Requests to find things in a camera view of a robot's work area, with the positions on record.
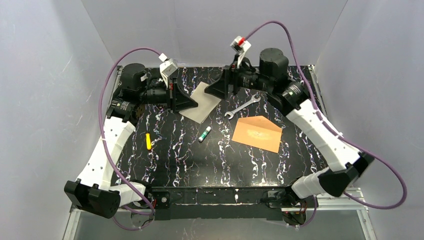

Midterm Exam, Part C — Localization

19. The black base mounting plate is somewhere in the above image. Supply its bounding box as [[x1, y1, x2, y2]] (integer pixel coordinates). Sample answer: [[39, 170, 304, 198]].
[[120, 186, 320, 222]]

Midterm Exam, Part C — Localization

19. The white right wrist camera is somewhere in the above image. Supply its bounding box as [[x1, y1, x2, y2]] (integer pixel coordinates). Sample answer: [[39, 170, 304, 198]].
[[230, 36, 252, 68]]

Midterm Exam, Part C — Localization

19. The yellow marker pen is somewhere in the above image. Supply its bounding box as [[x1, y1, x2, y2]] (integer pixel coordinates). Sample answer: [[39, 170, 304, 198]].
[[145, 133, 152, 151]]

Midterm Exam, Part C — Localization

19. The aluminium front rail frame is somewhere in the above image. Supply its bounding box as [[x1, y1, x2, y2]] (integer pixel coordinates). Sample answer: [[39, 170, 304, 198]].
[[63, 187, 376, 240]]

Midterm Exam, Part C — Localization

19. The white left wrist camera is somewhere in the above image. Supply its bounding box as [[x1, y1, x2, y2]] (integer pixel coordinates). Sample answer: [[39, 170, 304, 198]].
[[158, 53, 178, 87]]

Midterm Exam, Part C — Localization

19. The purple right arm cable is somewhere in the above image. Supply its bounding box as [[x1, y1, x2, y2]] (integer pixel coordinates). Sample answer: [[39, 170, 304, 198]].
[[245, 20, 408, 229]]

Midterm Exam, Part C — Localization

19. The beige lined letter paper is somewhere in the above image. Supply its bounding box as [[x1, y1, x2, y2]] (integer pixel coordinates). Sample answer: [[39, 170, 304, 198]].
[[179, 82, 221, 124]]

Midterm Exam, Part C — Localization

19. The orange paper envelope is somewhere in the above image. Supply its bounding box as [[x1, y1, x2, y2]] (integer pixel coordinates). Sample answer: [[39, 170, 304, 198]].
[[232, 115, 283, 153]]

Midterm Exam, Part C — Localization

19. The silver open-end wrench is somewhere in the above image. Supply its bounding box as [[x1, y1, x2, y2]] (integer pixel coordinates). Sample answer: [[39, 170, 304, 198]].
[[224, 94, 261, 120]]

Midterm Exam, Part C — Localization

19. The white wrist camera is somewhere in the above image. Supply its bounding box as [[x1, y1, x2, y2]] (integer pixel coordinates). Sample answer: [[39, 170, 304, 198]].
[[158, 53, 178, 87], [230, 36, 252, 68]]

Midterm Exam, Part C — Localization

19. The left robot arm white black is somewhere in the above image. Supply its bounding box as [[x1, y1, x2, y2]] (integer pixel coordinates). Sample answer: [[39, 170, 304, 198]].
[[64, 63, 198, 219]]

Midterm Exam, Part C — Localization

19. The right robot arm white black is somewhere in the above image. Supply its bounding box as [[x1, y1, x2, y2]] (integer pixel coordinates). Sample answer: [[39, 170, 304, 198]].
[[204, 48, 374, 199]]

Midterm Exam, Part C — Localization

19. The green white glue stick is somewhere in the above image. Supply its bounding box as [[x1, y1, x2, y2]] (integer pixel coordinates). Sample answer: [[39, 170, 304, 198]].
[[198, 126, 212, 142]]

